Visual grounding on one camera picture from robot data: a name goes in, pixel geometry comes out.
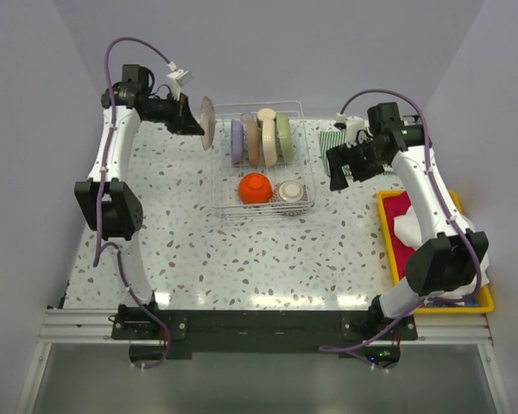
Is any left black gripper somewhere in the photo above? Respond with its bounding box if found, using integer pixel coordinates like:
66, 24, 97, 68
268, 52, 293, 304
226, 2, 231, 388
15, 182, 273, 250
142, 91, 205, 135

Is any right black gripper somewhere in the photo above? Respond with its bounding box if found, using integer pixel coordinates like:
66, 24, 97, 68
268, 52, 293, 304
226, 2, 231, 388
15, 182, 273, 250
327, 136, 387, 191

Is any patterned round bowl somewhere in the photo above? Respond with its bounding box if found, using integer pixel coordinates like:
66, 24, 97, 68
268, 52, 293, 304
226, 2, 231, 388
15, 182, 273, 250
270, 180, 308, 216

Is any cream steel-lined cup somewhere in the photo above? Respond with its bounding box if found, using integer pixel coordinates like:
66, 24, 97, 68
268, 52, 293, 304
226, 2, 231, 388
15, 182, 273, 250
256, 108, 276, 129

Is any green square panda plate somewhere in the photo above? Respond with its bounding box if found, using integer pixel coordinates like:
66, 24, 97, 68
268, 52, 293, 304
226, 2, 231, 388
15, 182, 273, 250
275, 112, 294, 164

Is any cream square panda plate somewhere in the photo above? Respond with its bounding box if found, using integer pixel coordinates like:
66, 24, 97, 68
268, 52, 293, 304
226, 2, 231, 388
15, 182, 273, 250
262, 119, 278, 167

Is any white wire dish rack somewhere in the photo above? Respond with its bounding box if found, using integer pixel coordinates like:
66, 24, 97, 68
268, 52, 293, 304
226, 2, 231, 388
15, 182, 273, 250
212, 101, 316, 221

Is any orange round bowl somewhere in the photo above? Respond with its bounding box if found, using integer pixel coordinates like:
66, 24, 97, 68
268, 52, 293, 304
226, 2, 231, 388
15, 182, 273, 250
237, 172, 273, 204

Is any brown square panda plate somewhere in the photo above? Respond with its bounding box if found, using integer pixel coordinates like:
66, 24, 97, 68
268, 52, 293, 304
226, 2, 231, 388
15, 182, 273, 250
246, 117, 261, 166

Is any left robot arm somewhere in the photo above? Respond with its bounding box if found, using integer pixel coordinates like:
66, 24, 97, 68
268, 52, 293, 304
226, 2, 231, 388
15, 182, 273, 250
74, 63, 215, 306

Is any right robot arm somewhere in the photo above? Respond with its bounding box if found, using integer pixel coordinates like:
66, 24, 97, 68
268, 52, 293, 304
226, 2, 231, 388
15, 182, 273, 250
326, 103, 489, 339

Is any green striped cloth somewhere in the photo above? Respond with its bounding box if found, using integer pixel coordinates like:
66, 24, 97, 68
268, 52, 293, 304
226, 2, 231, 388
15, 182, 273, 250
319, 129, 371, 176

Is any magenta cloth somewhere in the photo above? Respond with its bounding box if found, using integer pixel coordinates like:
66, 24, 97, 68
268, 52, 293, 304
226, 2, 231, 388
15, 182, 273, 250
377, 191, 415, 285

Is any white towel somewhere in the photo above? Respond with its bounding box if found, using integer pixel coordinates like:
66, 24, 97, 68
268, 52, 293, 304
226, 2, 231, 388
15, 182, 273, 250
390, 203, 490, 299

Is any yellow plastic bin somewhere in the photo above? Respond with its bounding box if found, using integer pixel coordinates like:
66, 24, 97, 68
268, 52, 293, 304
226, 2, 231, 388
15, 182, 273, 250
376, 190, 495, 315

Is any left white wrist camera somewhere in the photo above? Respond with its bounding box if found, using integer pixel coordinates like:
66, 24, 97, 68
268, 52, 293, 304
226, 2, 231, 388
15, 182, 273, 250
167, 61, 193, 100

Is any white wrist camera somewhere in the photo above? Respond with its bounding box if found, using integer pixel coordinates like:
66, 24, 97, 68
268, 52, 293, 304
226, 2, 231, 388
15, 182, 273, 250
167, 61, 193, 100
334, 114, 366, 145

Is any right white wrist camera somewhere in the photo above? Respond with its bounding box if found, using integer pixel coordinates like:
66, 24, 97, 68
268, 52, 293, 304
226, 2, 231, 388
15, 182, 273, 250
334, 114, 366, 145

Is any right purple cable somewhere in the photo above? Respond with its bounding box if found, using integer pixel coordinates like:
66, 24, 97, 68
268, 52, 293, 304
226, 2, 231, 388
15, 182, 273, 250
319, 88, 483, 368

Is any purple cable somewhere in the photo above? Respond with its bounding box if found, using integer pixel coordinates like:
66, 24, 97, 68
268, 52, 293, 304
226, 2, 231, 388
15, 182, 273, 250
92, 36, 175, 368
319, 88, 483, 368

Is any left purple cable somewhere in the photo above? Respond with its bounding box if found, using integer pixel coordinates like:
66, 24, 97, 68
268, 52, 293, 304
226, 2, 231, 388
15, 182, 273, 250
92, 36, 175, 368

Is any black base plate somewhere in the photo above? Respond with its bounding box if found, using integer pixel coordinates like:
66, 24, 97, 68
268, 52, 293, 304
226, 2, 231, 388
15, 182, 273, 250
108, 305, 418, 368

